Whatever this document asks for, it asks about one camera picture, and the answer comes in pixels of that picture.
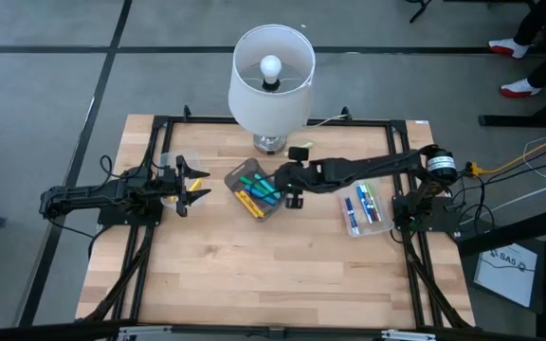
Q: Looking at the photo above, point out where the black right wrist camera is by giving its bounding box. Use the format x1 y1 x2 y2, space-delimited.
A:
287 146 310 163

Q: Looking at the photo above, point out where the silver metal bracket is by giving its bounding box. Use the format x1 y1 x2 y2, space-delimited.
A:
117 325 173 341
380 329 438 341

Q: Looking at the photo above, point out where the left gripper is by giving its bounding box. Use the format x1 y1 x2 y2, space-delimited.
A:
152 153 213 219

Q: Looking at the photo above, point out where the white printed paper sheet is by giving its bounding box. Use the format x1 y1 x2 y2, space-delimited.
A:
472 242 538 309

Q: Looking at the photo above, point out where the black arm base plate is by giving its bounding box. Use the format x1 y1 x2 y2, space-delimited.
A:
393 193 462 233
97 210 163 227

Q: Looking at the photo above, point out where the black crossbar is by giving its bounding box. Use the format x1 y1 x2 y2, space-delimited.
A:
0 321 546 341

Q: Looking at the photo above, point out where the grey translucent plastic bin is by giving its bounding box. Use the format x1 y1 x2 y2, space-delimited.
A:
223 157 289 223

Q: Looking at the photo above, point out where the blue thin marker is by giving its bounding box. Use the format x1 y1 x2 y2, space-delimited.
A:
355 183 373 224
344 196 360 237

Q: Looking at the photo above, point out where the clear plastic bin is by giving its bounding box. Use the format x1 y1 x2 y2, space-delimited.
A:
337 179 395 238
158 150 207 209

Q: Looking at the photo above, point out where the yellow highlighter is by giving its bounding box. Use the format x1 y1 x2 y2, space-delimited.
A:
233 190 260 219
239 191 267 220

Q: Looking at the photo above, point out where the yellow floor cable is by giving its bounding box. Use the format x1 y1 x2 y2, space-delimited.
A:
466 130 546 177

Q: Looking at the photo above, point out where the blue highlighter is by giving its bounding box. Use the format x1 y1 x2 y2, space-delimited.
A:
244 185 277 207

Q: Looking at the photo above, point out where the black slanted metal bar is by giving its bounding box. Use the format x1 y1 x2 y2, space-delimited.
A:
457 203 546 258

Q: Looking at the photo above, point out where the black furniture foot bar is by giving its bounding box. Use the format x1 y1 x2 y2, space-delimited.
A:
478 114 546 129

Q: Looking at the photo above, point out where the person's red white shoe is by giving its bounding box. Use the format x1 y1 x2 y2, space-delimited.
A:
499 78 542 99
487 37 530 60

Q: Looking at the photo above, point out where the white floor cable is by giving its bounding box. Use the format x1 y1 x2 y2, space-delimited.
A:
514 173 546 203

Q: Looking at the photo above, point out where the white shade table lamp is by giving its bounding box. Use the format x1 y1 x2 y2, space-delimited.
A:
227 23 317 155

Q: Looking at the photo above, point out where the white lamp cord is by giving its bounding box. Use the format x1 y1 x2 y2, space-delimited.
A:
306 113 350 129

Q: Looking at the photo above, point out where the green thin marker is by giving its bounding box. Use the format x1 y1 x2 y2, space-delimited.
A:
365 183 379 222

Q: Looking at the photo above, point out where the teal highlighter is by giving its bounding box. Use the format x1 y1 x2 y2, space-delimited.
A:
252 173 282 200

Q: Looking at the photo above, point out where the white light bulb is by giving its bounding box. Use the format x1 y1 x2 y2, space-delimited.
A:
259 54 283 87

